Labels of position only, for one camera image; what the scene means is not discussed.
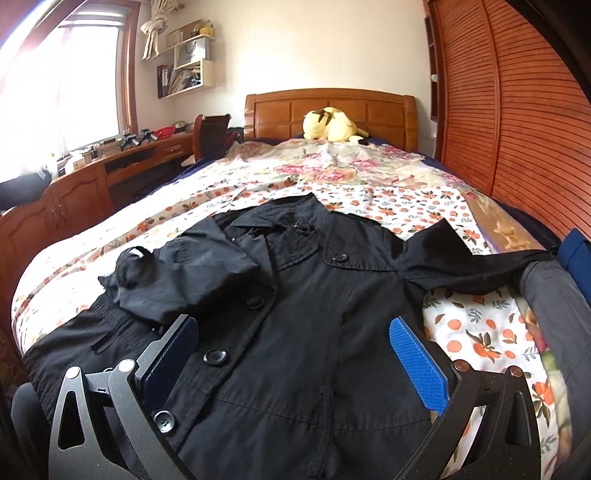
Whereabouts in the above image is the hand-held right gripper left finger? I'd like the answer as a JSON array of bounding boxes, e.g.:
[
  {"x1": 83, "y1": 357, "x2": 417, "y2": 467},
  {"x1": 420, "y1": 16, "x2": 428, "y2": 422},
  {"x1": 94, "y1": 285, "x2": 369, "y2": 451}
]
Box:
[{"x1": 48, "y1": 314, "x2": 200, "y2": 480}]

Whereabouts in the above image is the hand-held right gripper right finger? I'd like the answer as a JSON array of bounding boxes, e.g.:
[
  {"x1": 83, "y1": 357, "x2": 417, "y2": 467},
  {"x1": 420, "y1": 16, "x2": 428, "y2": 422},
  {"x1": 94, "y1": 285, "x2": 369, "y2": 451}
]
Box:
[{"x1": 389, "y1": 315, "x2": 541, "y2": 480}]

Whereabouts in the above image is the black coat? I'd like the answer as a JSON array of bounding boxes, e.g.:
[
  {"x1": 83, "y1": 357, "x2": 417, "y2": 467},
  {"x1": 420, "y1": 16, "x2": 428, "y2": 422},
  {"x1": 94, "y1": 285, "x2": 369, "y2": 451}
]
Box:
[{"x1": 21, "y1": 194, "x2": 561, "y2": 480}]

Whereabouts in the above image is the grey garment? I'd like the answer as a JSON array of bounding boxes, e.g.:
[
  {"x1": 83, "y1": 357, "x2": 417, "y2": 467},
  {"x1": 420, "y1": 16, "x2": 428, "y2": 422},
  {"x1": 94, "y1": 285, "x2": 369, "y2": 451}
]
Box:
[{"x1": 519, "y1": 261, "x2": 587, "y2": 462}]

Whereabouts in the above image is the golden patterned blanket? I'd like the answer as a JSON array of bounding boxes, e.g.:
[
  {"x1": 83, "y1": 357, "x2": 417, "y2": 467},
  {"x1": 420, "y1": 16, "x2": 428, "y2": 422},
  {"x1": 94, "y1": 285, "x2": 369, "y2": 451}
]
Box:
[{"x1": 462, "y1": 185, "x2": 546, "y2": 252}]

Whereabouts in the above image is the orange print bed sheet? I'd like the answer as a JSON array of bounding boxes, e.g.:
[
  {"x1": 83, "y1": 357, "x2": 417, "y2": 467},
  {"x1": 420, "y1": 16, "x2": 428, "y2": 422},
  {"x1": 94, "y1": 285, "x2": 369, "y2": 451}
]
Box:
[{"x1": 11, "y1": 138, "x2": 573, "y2": 480}]

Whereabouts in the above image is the wooden desk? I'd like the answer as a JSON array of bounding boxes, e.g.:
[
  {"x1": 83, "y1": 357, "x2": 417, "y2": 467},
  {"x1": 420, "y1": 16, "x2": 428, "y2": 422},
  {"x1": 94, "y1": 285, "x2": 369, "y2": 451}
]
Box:
[{"x1": 0, "y1": 131, "x2": 195, "y2": 324}]

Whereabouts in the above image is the blue garment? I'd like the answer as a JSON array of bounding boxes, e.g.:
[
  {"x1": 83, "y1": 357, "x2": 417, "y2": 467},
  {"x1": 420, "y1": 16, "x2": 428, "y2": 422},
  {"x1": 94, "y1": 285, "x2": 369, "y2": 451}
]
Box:
[{"x1": 556, "y1": 228, "x2": 591, "y2": 301}]

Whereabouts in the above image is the pink floral blanket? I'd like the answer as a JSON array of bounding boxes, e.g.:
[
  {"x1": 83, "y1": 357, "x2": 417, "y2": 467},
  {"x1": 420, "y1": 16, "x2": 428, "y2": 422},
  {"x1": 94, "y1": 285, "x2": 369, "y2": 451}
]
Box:
[{"x1": 226, "y1": 138, "x2": 467, "y2": 195}]

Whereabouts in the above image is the black bag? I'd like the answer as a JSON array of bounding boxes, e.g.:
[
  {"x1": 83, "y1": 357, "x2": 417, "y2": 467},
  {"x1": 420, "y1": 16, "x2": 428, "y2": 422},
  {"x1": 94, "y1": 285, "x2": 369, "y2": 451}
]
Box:
[{"x1": 0, "y1": 175, "x2": 51, "y2": 210}]

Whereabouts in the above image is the wooden chair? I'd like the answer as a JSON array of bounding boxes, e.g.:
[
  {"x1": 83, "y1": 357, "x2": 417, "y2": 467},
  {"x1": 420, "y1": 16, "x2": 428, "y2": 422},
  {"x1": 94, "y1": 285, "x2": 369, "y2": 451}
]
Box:
[{"x1": 193, "y1": 113, "x2": 232, "y2": 162}]

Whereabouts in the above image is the yellow plush toy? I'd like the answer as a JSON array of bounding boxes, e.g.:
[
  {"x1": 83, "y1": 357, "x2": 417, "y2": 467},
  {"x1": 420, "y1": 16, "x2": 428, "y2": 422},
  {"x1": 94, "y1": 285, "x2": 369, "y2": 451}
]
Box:
[{"x1": 302, "y1": 107, "x2": 370, "y2": 144}]

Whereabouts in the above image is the wooden slatted wardrobe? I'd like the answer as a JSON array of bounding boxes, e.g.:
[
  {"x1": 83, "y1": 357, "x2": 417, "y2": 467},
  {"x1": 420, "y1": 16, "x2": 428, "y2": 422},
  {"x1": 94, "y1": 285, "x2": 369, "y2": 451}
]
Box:
[{"x1": 425, "y1": 0, "x2": 591, "y2": 245}]

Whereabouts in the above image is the wooden bed headboard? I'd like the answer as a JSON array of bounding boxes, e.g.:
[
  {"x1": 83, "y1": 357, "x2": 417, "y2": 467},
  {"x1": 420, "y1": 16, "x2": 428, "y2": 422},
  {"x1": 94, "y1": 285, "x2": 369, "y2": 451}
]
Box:
[{"x1": 245, "y1": 89, "x2": 419, "y2": 153}]

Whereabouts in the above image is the window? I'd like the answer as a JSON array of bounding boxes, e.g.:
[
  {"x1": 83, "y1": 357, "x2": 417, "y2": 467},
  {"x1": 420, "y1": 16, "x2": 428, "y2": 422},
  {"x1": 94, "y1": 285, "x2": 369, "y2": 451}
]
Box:
[{"x1": 0, "y1": 0, "x2": 139, "y2": 181}]

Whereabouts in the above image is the white paper bag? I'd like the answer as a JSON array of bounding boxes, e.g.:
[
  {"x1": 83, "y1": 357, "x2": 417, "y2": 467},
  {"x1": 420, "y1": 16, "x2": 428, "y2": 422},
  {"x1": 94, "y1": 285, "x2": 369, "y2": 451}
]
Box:
[{"x1": 178, "y1": 37, "x2": 211, "y2": 65}]

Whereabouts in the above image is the tied cream curtain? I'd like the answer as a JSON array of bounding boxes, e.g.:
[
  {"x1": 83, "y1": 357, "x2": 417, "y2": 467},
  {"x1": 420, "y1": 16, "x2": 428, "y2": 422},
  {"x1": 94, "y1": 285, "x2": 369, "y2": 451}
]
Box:
[{"x1": 141, "y1": 0, "x2": 181, "y2": 61}]

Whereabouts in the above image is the white wall shelf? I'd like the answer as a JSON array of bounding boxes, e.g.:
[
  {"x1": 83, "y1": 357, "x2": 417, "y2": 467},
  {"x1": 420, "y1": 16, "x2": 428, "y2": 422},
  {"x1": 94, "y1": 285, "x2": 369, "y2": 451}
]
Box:
[{"x1": 157, "y1": 34, "x2": 216, "y2": 99}]

